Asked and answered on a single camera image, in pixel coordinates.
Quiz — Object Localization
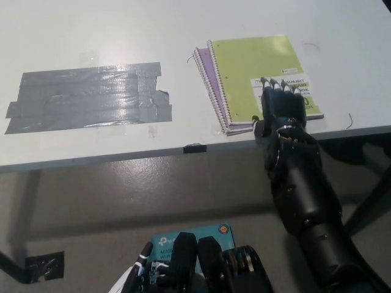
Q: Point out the white and black left hand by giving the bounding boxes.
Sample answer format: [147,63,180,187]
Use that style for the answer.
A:
[108,242,172,293]

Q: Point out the black right hand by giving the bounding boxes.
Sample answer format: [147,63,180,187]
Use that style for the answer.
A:
[250,76,309,138]

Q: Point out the green spiral notebook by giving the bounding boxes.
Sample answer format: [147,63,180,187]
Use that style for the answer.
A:
[206,35,325,125]

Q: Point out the black robot body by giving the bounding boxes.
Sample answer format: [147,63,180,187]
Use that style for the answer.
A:
[141,232,274,293]

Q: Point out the teal router box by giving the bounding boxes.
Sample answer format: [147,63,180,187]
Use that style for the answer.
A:
[151,224,236,272]

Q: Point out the purple spiral notebook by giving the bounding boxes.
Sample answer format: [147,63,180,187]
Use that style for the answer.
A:
[192,47,257,137]

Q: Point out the small black tape piece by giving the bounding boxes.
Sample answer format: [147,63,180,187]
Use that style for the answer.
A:
[183,143,207,154]

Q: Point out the black table leg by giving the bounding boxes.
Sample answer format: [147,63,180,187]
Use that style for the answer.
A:
[0,250,28,284]
[345,164,391,236]

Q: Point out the grey duct tape patch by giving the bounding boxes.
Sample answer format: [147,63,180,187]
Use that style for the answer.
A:
[4,62,173,135]

